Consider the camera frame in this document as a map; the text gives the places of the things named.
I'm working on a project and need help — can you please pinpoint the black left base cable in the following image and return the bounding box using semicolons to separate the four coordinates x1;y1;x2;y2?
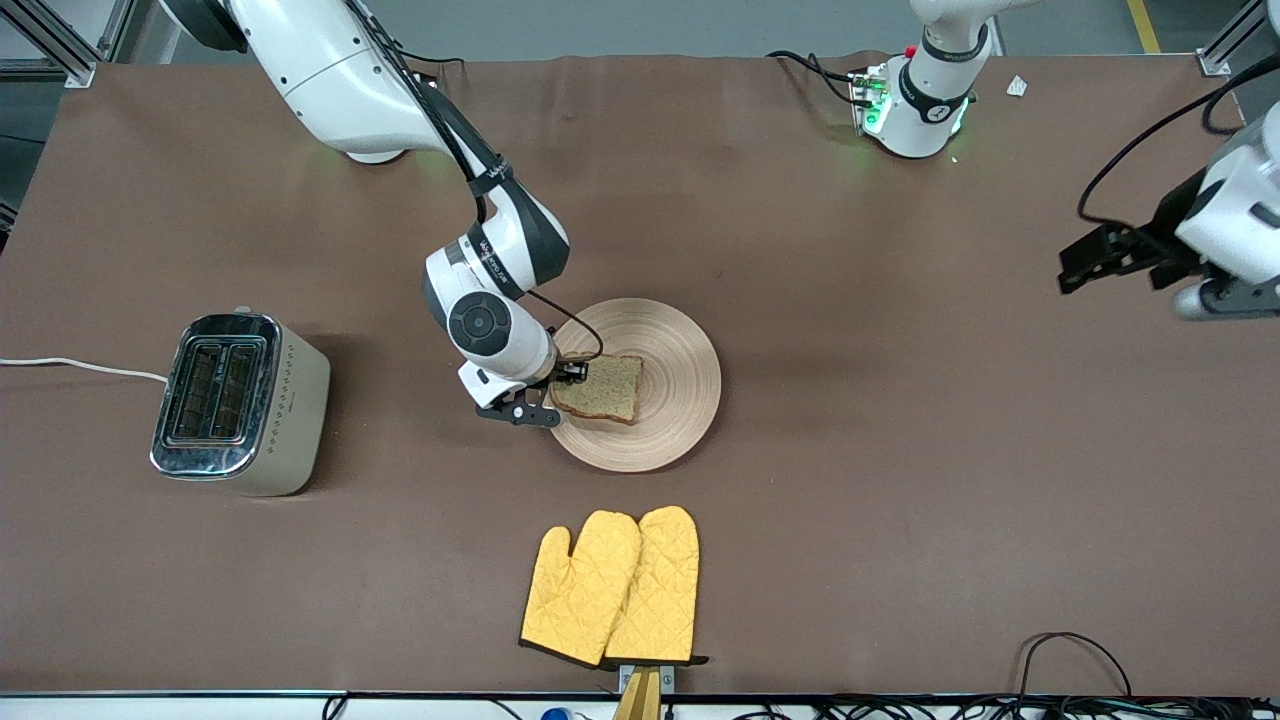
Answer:
767;50;863;107

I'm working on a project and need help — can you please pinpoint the yellow quilted oven mitt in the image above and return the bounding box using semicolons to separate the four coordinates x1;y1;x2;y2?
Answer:
604;505;709;667
519;510;642;668

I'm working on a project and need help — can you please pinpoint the aluminium frame profile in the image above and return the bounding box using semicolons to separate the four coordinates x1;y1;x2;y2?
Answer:
0;0;136;89
1195;0;1271;77

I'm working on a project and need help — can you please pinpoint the black base cable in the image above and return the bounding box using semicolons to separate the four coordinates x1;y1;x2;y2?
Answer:
767;50;863;107
395;45;467;86

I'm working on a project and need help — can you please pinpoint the small metal bracket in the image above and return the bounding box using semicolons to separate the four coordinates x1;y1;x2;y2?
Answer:
618;663;675;696

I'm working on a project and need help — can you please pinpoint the brown bread slice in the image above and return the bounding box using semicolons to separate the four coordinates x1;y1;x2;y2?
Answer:
550;353;645;425

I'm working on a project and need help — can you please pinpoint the white toaster power cable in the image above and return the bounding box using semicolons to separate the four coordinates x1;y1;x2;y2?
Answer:
0;356;169;384

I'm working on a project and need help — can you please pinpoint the black looped table cable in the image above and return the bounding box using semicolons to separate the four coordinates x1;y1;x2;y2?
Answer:
1018;631;1133;701

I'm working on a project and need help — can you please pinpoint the cream and chrome toaster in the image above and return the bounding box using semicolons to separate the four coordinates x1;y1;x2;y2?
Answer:
150;312;332;498

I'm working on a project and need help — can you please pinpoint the black right base cable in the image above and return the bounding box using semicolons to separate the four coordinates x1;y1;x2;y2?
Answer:
395;45;467;86

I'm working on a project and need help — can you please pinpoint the wooden stick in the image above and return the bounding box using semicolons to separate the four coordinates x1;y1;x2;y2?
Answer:
612;668;663;720

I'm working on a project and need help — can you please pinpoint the round wooden plate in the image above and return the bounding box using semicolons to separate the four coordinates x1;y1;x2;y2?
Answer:
545;298;722;474

